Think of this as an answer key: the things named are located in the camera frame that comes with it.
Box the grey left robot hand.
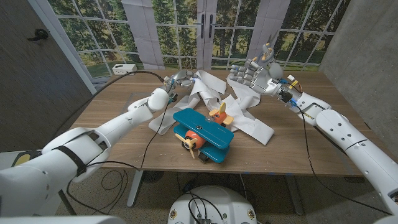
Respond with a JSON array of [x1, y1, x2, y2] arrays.
[[163, 68, 200, 94]]

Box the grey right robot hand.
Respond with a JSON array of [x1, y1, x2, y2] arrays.
[[228, 58, 295, 105]]

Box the printed forest window backdrop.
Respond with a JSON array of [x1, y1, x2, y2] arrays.
[[46, 0, 352, 78]]

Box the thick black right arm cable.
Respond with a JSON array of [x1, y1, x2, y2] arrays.
[[312, 124, 348, 155]]

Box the white power strip box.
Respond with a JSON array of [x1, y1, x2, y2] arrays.
[[111, 63, 138, 76]]

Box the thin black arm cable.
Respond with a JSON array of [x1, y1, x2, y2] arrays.
[[295, 104, 394, 217], [65, 101, 171, 216]]

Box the white table leg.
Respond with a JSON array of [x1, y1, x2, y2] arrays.
[[126, 169, 145, 208], [284, 175, 305, 217]]

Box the teal orange toy plane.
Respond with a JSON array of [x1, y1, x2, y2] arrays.
[[172, 102, 235, 164]]

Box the black round floor object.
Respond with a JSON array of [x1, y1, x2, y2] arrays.
[[142, 170, 165, 184]]

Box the yellow black floor object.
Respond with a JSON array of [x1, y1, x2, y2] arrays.
[[11, 151, 41, 167]]

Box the orange-handled scissors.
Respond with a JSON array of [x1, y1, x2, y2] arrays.
[[251, 29, 280, 69]]

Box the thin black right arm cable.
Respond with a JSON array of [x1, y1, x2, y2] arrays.
[[295, 104, 394, 217]]

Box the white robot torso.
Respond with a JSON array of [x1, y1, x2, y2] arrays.
[[167, 185, 259, 224]]

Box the black wall door handle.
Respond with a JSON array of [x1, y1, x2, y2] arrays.
[[27, 29, 49, 42]]

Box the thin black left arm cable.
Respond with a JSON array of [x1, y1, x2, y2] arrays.
[[65, 101, 171, 216]]

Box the white receipt paper strip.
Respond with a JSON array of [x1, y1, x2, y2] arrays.
[[148, 69, 275, 146]]

